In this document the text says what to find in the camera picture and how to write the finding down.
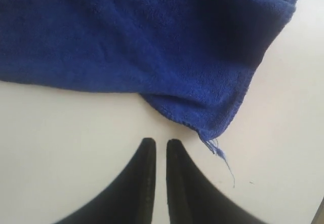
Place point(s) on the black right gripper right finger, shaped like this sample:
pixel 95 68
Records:
pixel 191 197

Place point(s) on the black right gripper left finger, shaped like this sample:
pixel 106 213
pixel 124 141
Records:
pixel 129 198

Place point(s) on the blue terry towel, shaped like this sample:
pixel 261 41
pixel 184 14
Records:
pixel 191 60

